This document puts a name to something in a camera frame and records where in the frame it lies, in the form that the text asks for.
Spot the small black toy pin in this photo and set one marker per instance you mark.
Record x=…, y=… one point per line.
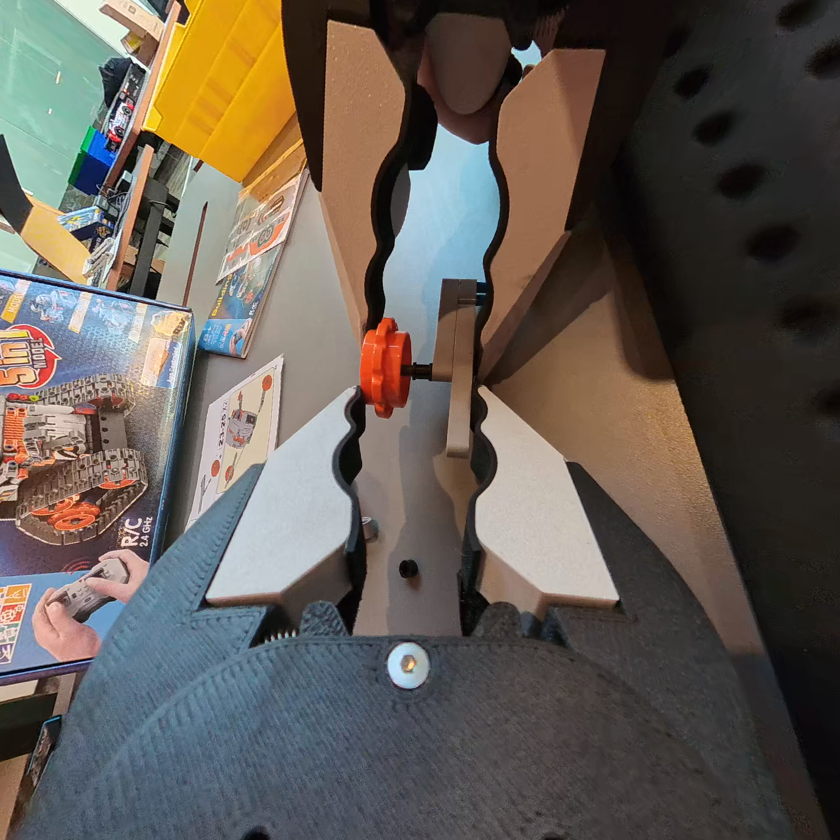
x=408, y=568

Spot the black toy axle pin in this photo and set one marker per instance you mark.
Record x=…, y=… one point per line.
x=420, y=371

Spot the blue booklet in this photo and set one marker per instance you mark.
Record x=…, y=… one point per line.
x=226, y=331

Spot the wooden side table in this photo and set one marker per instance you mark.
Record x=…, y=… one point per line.
x=131, y=203

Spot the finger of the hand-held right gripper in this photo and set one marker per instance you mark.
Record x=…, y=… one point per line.
x=544, y=164
x=361, y=131

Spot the grey toy beam assembly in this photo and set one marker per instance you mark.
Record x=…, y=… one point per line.
x=459, y=394

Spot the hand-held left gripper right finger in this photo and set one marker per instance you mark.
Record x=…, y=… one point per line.
x=544, y=525

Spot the orange toy gear wheel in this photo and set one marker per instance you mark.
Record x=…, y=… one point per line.
x=384, y=367

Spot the green storage crate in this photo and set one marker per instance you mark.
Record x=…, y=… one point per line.
x=86, y=139

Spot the toy car box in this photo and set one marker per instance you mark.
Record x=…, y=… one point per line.
x=121, y=108

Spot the blue toy kit box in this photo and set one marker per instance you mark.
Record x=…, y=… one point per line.
x=98, y=394

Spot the yellow plastic storage bin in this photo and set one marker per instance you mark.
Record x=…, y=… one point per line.
x=223, y=85

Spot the tan cardboard flap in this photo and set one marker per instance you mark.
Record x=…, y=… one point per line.
x=49, y=243

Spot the small metal toy piece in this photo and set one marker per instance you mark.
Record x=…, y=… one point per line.
x=371, y=527

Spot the blue storage crate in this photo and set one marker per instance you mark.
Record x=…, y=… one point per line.
x=95, y=167

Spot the brown cardboard box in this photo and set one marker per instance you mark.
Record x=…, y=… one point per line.
x=131, y=16

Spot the grey desk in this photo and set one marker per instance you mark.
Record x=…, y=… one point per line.
x=308, y=315

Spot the white instruction manual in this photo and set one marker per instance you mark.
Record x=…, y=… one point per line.
x=243, y=407

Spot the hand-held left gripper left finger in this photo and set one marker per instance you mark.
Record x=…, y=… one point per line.
x=282, y=518

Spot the tan cardboard box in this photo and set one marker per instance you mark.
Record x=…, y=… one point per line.
x=279, y=154

